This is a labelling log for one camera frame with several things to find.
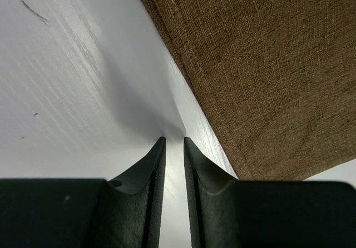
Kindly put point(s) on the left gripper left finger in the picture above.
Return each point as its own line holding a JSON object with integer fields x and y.
{"x": 62, "y": 212}

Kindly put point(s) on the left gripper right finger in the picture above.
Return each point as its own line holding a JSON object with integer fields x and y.
{"x": 227, "y": 212}

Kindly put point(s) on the brown cloth napkin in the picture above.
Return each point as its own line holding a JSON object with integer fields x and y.
{"x": 275, "y": 79}

